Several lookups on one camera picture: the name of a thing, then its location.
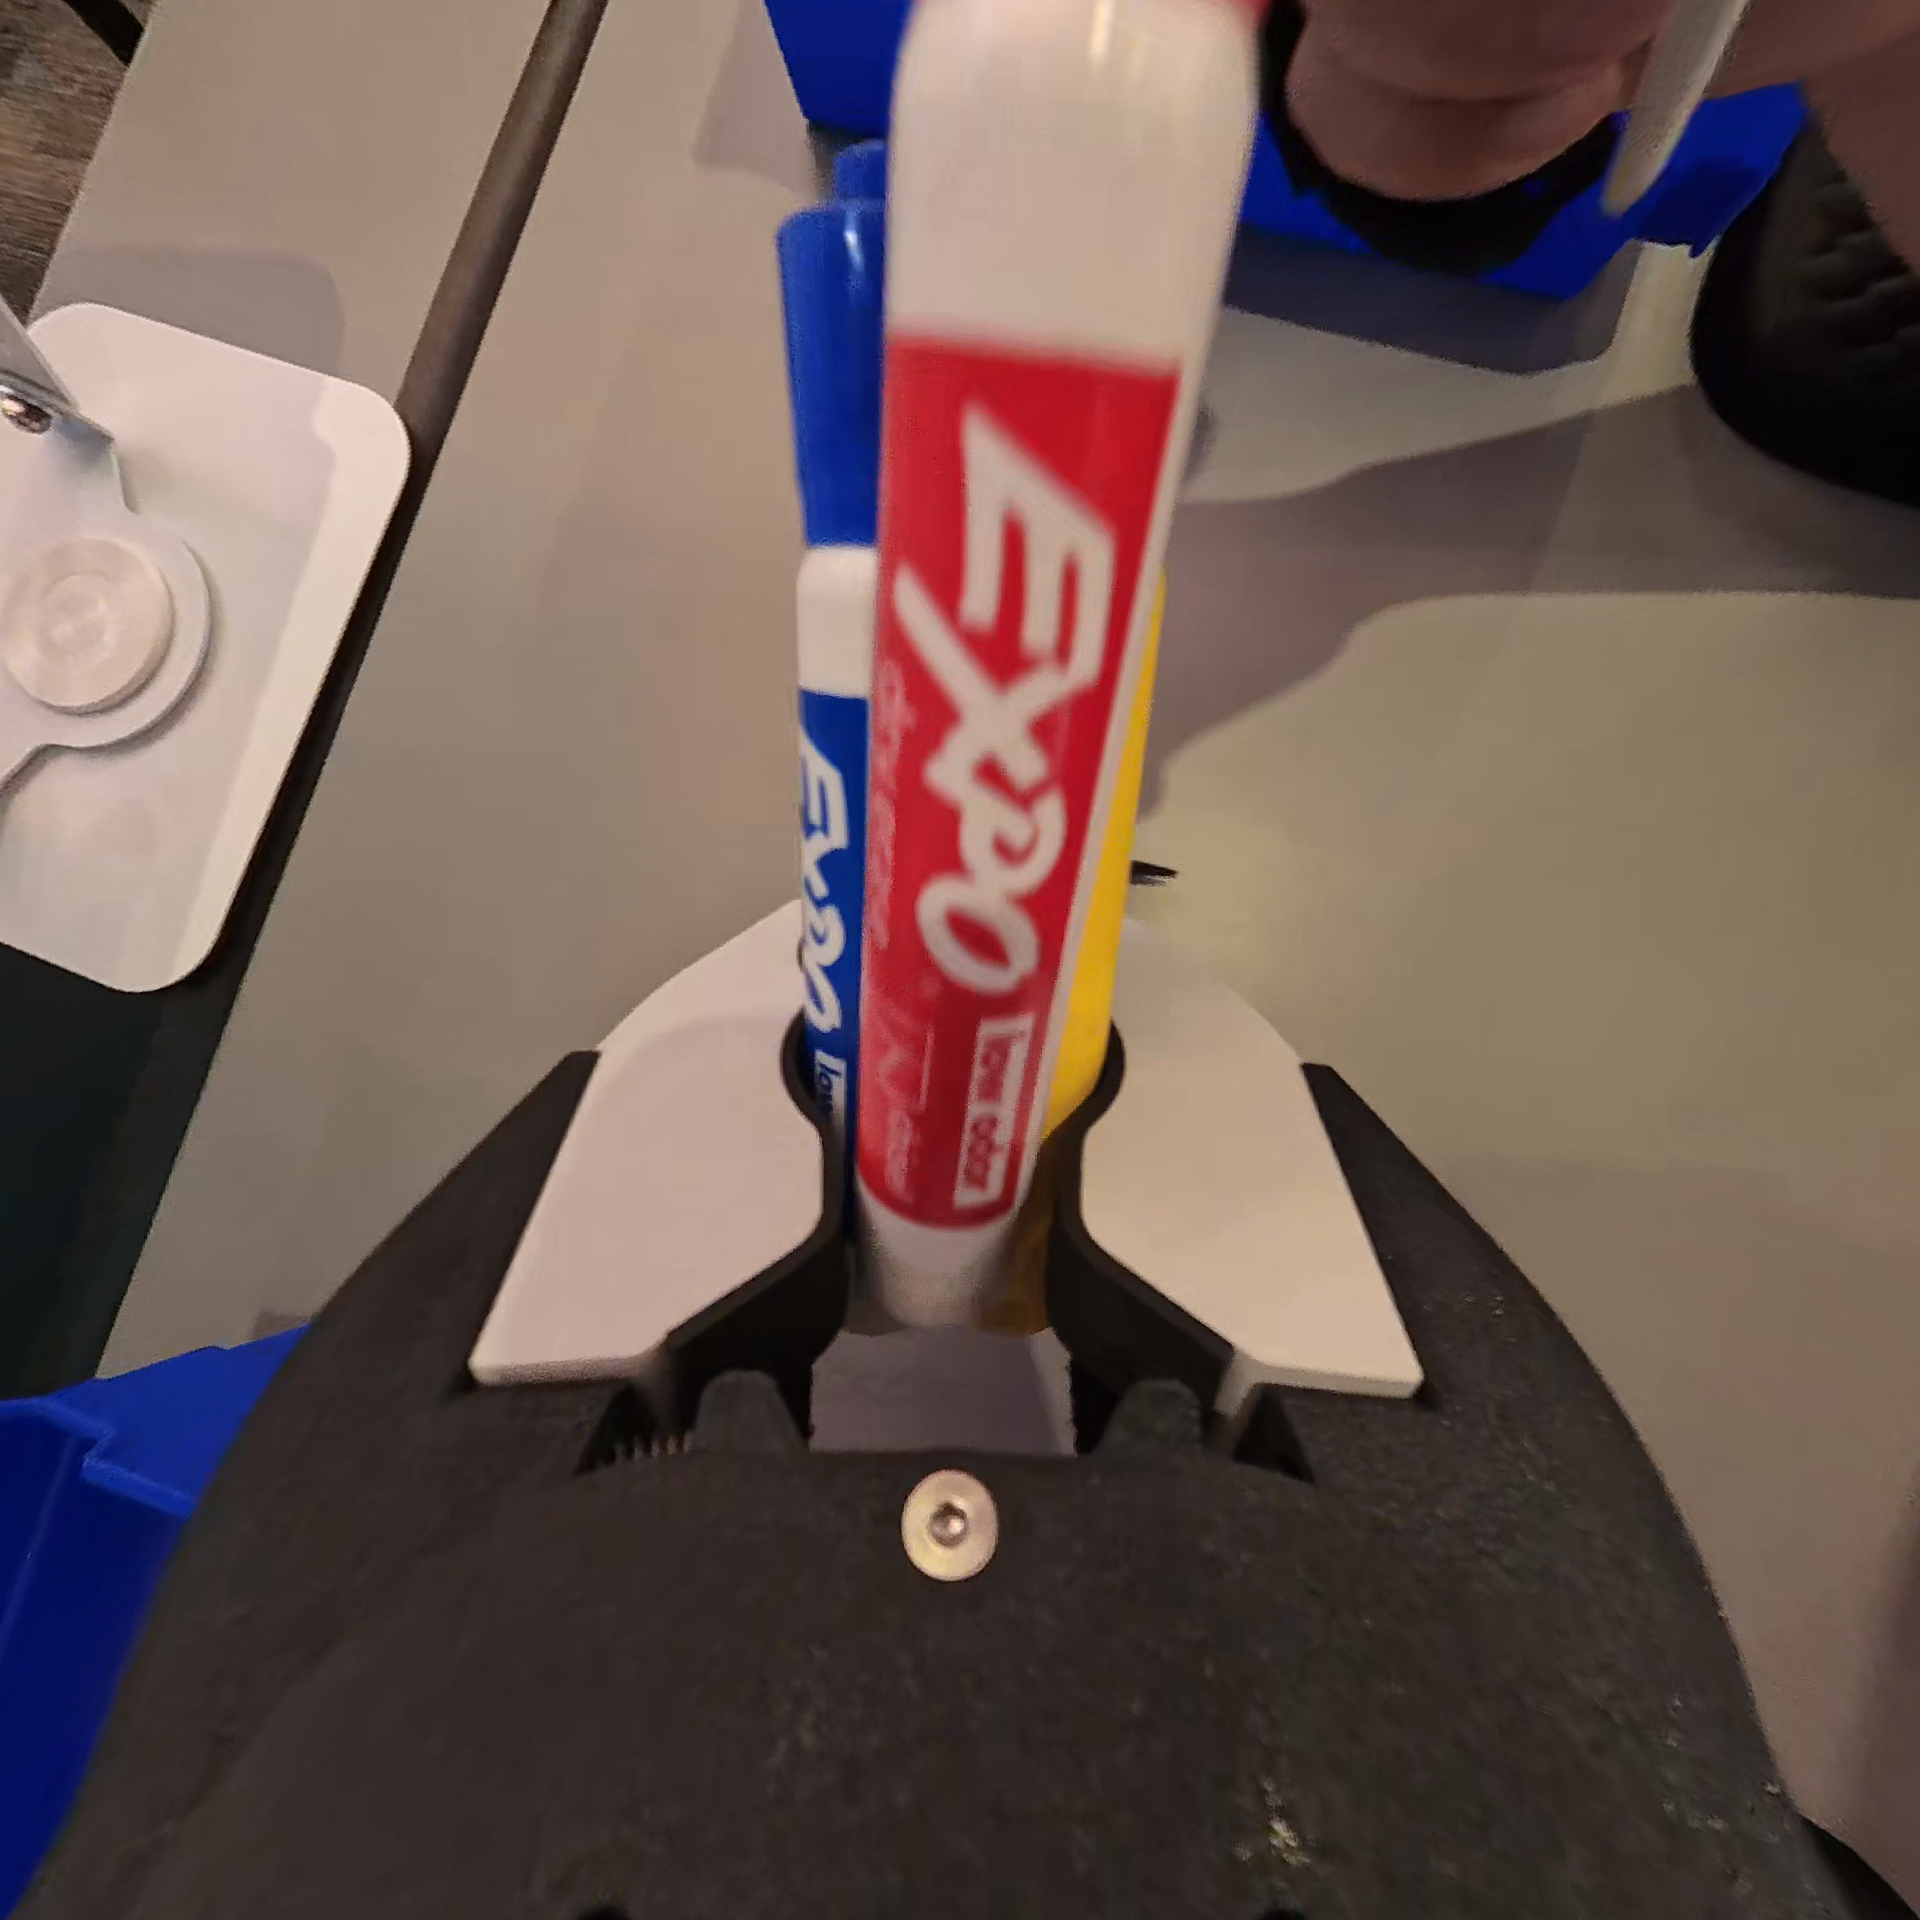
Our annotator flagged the person's right hand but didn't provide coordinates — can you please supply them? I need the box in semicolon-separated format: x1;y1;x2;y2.
1283;0;1677;195

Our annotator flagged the yellow highlighter marker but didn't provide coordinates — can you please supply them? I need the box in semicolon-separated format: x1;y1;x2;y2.
1035;571;1171;1338

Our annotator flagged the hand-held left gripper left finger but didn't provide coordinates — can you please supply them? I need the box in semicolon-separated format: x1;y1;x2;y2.
469;899;863;1445

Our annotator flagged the white plastic base plate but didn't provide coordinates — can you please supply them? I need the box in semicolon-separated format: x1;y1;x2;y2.
0;299;412;999

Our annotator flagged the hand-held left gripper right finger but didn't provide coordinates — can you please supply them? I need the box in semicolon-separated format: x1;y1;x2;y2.
1054;915;1425;1434

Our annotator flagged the blue dry erase marker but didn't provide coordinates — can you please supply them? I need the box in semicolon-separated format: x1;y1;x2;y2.
779;139;896;1146

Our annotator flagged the red dry erase marker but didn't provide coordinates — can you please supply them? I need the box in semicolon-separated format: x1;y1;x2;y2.
855;0;1260;1338

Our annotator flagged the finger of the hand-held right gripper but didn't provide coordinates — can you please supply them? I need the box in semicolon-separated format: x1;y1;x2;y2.
1602;0;1755;216

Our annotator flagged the black chair armrest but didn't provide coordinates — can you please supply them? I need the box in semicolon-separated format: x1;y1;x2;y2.
1693;123;1920;504

